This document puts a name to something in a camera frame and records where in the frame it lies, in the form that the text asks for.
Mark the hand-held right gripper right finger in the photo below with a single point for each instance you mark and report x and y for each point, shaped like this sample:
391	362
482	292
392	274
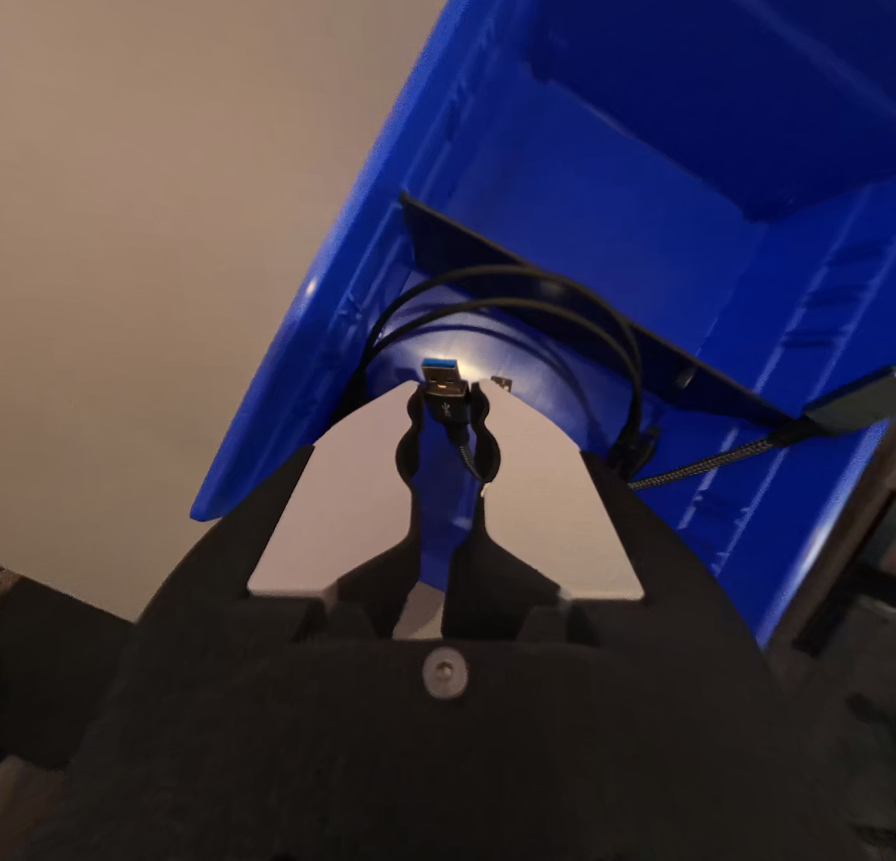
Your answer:
560	511

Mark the grey usb hub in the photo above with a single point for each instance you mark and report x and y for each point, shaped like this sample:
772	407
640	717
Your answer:
854	399

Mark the blue plastic bin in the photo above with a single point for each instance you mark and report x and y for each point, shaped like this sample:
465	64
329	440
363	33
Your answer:
595	140

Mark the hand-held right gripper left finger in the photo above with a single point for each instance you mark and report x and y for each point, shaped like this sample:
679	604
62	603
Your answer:
336	497

